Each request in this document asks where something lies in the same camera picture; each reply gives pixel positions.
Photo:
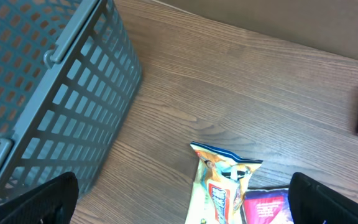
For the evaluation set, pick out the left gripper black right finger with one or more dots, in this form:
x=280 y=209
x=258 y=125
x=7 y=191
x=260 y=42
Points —
x=312 y=202

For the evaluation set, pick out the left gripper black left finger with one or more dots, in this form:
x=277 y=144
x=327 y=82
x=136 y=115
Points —
x=51 y=202

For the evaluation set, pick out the red purple pad pack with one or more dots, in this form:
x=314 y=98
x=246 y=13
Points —
x=267 y=206

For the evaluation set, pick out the yellow snack bag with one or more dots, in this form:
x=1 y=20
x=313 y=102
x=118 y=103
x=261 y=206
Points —
x=221 y=181

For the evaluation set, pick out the dark grey plastic basket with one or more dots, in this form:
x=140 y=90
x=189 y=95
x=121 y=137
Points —
x=68 y=77

